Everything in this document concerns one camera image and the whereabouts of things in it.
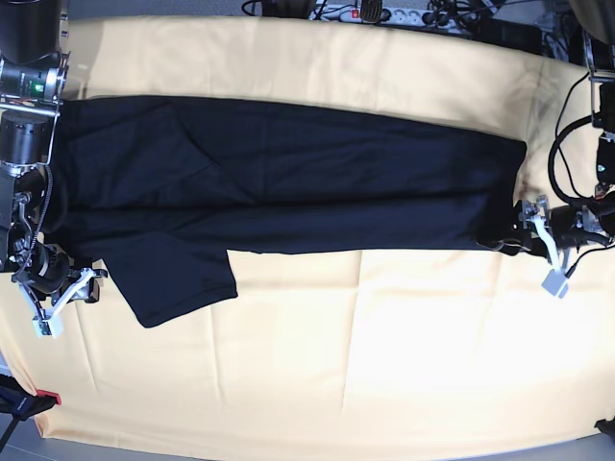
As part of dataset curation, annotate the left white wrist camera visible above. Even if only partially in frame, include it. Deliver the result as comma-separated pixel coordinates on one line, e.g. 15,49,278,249
542,269,569,299

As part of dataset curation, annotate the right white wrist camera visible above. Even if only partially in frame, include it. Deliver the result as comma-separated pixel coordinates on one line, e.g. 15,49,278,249
33,315,63,339

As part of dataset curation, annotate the black box on floor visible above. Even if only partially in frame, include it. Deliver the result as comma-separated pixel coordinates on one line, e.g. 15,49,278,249
473,18,543,56

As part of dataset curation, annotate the red black table clamp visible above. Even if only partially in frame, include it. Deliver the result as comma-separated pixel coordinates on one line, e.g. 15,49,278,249
0,375,62,422

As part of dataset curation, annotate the white power strip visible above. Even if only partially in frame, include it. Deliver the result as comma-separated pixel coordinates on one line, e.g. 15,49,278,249
308,1,480,36

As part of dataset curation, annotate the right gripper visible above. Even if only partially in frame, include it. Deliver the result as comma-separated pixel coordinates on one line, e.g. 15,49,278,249
13,243,100,303

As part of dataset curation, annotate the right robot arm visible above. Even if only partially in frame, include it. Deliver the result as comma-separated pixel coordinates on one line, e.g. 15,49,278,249
1,1,527,324

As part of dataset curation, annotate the yellow table cloth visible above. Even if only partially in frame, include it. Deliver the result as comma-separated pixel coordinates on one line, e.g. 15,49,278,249
1,16,614,460

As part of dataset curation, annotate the dark navy T-shirt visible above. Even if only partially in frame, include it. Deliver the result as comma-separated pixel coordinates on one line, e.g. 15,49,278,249
43,96,527,328

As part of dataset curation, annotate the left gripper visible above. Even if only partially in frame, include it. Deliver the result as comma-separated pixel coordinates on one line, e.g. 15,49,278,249
512,201,610,255

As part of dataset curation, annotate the black corner object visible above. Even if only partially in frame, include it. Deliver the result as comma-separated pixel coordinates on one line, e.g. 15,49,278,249
594,419,615,443

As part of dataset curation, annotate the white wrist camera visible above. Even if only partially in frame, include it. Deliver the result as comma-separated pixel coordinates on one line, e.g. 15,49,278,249
33,315,63,339
542,269,569,299

